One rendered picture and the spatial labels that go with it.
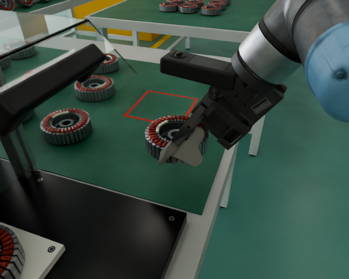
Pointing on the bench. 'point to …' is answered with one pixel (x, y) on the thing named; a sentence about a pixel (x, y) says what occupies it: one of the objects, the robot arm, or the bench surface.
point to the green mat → (139, 144)
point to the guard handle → (41, 88)
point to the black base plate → (92, 227)
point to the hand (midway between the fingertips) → (174, 139)
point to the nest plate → (35, 252)
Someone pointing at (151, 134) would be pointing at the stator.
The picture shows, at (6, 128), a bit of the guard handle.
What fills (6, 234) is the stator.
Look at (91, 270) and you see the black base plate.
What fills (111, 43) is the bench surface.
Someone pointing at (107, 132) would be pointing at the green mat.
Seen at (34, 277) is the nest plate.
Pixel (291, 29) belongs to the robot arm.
